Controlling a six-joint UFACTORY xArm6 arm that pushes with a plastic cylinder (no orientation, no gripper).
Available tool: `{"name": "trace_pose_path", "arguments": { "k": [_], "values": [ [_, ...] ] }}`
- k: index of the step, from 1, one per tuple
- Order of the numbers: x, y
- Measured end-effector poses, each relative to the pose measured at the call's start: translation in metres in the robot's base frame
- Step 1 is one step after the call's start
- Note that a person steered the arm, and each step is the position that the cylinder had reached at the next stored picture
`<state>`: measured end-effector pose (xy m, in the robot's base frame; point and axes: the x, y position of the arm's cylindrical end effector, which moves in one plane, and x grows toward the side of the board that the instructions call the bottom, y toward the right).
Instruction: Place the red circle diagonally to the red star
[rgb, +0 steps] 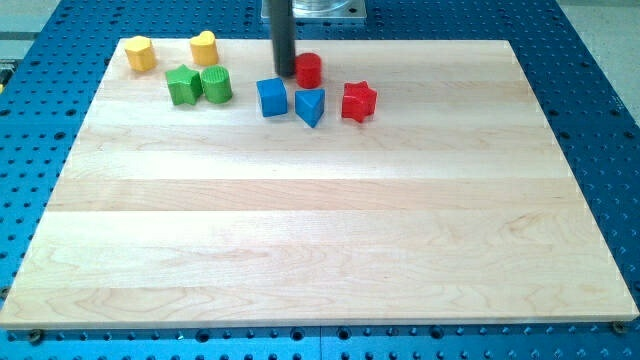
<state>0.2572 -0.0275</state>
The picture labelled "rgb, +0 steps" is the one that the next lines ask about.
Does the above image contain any red cylinder block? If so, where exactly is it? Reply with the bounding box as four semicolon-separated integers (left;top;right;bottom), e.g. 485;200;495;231
295;53;322;89

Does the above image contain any red star block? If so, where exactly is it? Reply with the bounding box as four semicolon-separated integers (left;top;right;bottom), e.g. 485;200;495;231
341;81;378;123

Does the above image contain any green star block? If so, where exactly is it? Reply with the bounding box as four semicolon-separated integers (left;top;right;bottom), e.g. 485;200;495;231
165;64;203;105

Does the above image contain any blue triangle block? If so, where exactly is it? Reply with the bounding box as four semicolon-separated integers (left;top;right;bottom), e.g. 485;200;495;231
295;89;326;128

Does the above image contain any blue cube block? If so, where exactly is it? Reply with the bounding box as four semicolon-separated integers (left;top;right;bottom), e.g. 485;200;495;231
256;78;288;117

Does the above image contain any light wooden board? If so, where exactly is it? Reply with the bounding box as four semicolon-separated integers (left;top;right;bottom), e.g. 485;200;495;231
1;39;638;329

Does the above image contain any green cylinder block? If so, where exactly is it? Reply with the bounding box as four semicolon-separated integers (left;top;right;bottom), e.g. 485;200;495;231
201;65;233;104

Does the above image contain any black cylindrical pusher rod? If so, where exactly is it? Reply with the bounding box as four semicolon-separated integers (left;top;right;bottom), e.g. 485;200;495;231
268;0;296;77

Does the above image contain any yellow heart block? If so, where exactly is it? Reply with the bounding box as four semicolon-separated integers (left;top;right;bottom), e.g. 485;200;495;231
189;30;219;66

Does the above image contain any yellow hexagon block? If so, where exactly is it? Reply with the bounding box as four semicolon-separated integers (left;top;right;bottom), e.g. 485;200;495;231
124;36;157;72

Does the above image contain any left board stop screw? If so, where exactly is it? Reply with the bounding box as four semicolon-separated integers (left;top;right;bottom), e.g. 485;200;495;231
27;329;44;345

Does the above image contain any board stop screw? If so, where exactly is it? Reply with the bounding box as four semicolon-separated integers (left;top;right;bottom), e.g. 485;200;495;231
610;321;627;335
27;329;44;345

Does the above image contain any right board stop screw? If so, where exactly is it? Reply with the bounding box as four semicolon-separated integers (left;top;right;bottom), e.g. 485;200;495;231
610;321;627;335

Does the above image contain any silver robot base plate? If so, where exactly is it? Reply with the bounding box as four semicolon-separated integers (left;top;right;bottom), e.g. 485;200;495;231
292;0;367;22

